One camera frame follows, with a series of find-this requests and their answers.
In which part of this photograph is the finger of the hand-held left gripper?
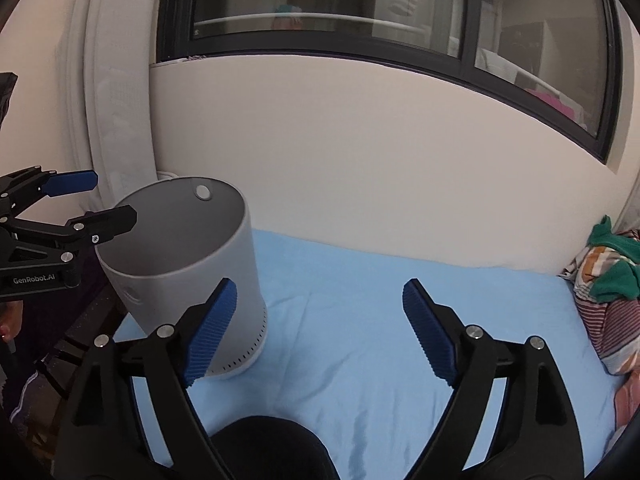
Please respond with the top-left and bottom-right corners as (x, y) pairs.
(0, 204), (137, 266)
(0, 166), (99, 211)

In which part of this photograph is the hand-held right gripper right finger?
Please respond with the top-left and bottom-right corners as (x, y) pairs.
(402, 278), (586, 480)

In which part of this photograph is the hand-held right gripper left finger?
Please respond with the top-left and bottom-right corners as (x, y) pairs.
(52, 277), (238, 480)

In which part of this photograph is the white round bin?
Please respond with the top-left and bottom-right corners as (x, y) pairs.
(95, 176), (268, 378)

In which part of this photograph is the person's left hand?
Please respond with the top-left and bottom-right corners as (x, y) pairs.
(0, 304), (23, 345)

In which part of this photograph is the dark purple cloth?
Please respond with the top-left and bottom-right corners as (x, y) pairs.
(10, 255), (118, 426)

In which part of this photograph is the bed with blue sheet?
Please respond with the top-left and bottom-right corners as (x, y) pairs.
(112, 227), (626, 480)

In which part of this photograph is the white upright mattress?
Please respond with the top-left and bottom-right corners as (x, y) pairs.
(65, 0), (168, 201)

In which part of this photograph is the striped blanket bundle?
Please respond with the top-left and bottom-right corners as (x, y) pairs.
(559, 230), (640, 376)

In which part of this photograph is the green towel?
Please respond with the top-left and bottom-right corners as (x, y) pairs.
(590, 215), (640, 303)

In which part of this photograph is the dark framed window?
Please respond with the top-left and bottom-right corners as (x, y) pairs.
(156, 0), (623, 163)

